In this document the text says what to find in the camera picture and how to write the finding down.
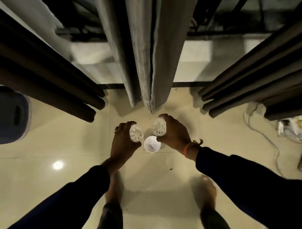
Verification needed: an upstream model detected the white power strip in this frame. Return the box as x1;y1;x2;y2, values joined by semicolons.
277;117;302;143

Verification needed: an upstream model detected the grey cable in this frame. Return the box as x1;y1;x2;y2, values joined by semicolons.
243;103;286;178

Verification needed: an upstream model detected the person's left hand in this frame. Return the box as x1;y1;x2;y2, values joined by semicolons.
111;121;142;164

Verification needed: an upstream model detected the person's leg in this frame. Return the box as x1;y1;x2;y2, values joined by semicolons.
200;209;231;229
97;202;124;229

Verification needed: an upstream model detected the grey curtain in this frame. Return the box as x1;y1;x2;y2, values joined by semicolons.
95;0;198;114

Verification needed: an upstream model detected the person's right foot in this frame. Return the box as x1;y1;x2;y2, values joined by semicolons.
201;176;218;212

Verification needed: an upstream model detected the dark brown curtain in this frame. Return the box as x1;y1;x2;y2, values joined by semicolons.
198;19;302;121
0;9;106;123

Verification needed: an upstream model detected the person's left leg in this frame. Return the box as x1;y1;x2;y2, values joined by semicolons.
97;202;124;229

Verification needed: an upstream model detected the person's left foot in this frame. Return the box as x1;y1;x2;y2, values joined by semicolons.
105;173;122;206

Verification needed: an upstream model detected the person's left forearm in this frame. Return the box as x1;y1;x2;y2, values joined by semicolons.
7;158;126;229

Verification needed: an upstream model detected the person's right forearm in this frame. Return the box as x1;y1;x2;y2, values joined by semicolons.
186;146;302;229

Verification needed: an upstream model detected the orange wristband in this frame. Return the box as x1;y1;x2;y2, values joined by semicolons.
183;142;196;159

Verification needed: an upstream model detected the person's foot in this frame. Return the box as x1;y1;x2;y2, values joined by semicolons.
201;176;218;212
105;173;122;206

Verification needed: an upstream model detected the person's right leg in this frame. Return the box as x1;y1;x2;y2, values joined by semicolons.
200;209;231;229

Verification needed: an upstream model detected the blue plastic container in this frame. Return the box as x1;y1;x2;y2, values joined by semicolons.
0;86;31;145

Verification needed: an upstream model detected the white paper cup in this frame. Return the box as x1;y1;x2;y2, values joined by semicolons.
144;135;161;153

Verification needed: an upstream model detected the clear plastic bottle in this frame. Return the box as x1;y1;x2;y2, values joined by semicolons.
152;117;167;137
129;124;144;142

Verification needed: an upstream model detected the person's right hand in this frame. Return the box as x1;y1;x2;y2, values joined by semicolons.
156;114;193;153

